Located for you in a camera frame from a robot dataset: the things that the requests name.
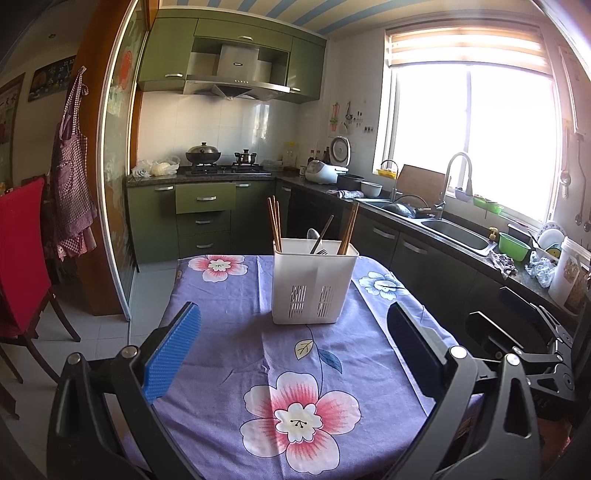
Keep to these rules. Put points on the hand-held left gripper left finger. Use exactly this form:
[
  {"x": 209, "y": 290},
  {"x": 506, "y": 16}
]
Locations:
[{"x": 173, "y": 350}]

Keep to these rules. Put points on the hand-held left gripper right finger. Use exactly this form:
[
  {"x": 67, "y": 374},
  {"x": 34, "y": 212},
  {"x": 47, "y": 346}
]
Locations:
[{"x": 415, "y": 350}]

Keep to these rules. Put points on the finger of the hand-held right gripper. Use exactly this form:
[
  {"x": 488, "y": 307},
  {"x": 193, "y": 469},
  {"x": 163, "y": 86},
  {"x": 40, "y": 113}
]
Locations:
[
  {"x": 512, "y": 299},
  {"x": 494, "y": 334}
]

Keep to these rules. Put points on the white plastic utensil holder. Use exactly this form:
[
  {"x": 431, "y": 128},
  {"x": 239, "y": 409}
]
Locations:
[{"x": 314, "y": 272}]

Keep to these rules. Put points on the group of wooden chopsticks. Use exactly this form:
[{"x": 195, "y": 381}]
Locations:
[{"x": 277, "y": 226}]

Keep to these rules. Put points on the patterned rag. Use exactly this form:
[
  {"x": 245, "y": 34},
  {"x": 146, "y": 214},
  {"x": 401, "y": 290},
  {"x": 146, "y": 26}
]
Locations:
[{"x": 503, "y": 264}]

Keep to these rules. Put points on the crumpled clear plastic bag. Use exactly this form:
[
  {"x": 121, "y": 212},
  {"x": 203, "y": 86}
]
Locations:
[{"x": 540, "y": 270}]

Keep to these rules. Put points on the green plastic basin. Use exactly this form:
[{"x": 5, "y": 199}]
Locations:
[{"x": 513, "y": 247}]

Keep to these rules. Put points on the white plastic bucket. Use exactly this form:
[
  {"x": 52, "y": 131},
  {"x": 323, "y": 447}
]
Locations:
[{"x": 565, "y": 272}]

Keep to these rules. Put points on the white plates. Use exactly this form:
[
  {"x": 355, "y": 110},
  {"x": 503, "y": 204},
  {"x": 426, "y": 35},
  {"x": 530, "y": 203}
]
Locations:
[{"x": 551, "y": 235}]

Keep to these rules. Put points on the steel sink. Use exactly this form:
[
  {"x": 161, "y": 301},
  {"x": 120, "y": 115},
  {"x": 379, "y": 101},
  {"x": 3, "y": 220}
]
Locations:
[{"x": 455, "y": 233}]

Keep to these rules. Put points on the green windowsill basket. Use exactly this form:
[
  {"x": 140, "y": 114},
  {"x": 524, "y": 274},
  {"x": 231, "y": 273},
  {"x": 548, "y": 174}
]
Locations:
[{"x": 487, "y": 204}]

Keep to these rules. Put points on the purple floral tablecloth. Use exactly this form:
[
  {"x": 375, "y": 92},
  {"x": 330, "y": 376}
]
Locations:
[{"x": 286, "y": 346}]

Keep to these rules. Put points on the kitchen base cabinets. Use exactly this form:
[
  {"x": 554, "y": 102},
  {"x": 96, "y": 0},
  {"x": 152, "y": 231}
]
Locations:
[{"x": 203, "y": 230}]

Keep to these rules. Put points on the hanging ladle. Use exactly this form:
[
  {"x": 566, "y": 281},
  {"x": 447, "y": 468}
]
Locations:
[{"x": 564, "y": 175}]

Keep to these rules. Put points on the wooden cutting board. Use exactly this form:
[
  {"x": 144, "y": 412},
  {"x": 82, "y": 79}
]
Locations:
[{"x": 422, "y": 184}]

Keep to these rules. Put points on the steel kitchen faucet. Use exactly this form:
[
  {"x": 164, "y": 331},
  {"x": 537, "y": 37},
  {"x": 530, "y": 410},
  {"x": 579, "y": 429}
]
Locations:
[{"x": 450, "y": 166}]

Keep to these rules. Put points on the metal spoon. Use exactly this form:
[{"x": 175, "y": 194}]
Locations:
[{"x": 313, "y": 234}]

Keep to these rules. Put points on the kitchen window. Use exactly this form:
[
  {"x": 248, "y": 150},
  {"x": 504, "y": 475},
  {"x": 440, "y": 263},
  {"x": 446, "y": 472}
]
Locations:
[{"x": 471, "y": 138}]

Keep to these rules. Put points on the grey bowl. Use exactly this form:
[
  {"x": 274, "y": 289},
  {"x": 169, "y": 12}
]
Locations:
[{"x": 371, "y": 188}]

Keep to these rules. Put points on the glass sliding door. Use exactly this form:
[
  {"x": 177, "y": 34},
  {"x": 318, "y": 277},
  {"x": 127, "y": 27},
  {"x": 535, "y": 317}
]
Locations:
[{"x": 120, "y": 184}]

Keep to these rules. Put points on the yellow basket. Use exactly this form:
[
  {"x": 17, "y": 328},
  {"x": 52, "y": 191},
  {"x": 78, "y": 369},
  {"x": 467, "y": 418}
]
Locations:
[{"x": 388, "y": 173}]

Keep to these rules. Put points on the red chair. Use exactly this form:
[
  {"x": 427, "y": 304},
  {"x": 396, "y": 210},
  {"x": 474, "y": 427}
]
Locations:
[{"x": 23, "y": 254}]

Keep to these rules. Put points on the black pan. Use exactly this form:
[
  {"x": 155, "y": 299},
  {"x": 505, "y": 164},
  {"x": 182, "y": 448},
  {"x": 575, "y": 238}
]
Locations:
[{"x": 350, "y": 182}]

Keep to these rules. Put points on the white plastic bag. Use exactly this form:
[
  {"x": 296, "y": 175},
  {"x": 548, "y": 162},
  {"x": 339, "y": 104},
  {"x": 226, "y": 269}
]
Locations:
[{"x": 157, "y": 168}]

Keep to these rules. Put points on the gas stove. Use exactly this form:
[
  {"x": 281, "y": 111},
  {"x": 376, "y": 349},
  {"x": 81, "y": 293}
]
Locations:
[{"x": 221, "y": 170}]

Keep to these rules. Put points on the checkered apron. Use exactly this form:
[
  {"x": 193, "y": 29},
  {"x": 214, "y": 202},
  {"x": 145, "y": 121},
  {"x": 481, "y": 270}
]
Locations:
[{"x": 69, "y": 184}]

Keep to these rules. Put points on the black wok with lid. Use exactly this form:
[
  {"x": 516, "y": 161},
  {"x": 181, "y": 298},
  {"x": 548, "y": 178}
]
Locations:
[{"x": 203, "y": 154}]

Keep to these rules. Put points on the white rice cooker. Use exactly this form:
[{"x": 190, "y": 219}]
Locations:
[{"x": 323, "y": 173}]

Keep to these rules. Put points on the small steel pot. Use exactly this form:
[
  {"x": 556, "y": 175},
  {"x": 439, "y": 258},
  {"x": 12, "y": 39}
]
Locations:
[{"x": 244, "y": 158}]

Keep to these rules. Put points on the striped window blind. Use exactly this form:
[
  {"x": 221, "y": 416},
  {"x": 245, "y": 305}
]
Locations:
[{"x": 466, "y": 46}]

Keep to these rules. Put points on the steel range hood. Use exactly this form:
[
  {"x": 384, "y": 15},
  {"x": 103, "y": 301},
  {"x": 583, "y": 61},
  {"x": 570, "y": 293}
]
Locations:
[{"x": 238, "y": 64}]

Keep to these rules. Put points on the green upper kitchen cabinets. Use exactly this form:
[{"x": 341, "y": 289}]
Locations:
[{"x": 166, "y": 50}]

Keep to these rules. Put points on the framed wall picture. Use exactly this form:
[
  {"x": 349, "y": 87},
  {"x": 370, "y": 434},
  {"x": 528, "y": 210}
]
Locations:
[{"x": 10, "y": 110}]

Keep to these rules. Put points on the wall poster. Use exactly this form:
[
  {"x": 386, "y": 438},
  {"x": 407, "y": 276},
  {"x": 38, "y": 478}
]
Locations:
[{"x": 51, "y": 78}]

